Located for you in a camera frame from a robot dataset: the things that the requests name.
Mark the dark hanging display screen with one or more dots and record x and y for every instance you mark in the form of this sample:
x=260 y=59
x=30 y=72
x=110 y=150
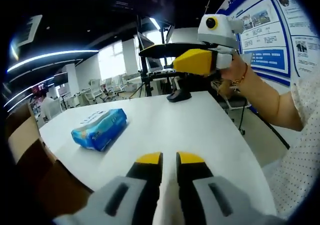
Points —
x=147 y=0

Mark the ceiling air conditioner vent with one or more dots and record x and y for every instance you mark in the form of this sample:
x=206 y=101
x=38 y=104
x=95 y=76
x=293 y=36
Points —
x=27 y=32

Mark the person's left hand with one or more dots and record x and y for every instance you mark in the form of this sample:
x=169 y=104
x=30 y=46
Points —
x=169 y=207

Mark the red wall screen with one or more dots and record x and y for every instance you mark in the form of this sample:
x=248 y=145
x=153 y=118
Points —
x=39 y=88

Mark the black computer mouse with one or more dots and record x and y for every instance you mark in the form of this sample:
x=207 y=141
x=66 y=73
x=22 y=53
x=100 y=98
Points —
x=178 y=96

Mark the long ceiling light strip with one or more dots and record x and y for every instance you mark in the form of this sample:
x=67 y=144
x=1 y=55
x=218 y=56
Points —
x=50 y=57

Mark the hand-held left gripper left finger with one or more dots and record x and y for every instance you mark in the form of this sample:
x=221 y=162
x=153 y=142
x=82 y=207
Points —
x=112 y=200

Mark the blue framed wall poster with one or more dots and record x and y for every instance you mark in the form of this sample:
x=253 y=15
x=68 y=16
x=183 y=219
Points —
x=270 y=42

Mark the black metal stand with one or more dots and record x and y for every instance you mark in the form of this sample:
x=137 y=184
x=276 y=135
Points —
x=144 y=80

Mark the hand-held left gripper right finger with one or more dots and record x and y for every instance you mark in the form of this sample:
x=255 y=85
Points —
x=225 y=200

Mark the brown cardboard shoe box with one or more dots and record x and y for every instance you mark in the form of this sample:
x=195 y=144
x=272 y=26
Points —
x=37 y=165

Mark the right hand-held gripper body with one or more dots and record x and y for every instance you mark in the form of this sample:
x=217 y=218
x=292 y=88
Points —
x=220 y=32

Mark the blue soft tissue packet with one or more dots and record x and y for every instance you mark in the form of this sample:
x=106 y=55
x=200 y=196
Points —
x=105 y=130

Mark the person's right hand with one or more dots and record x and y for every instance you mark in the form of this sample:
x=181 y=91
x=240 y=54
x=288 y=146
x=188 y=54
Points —
x=235 y=71

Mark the row of white office chairs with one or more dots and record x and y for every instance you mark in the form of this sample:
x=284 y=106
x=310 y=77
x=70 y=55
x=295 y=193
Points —
x=105 y=90

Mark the computer monitor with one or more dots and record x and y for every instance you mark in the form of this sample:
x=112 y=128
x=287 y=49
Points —
x=150 y=55

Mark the person in dotted white shirt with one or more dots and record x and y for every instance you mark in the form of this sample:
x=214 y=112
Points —
x=295 y=172

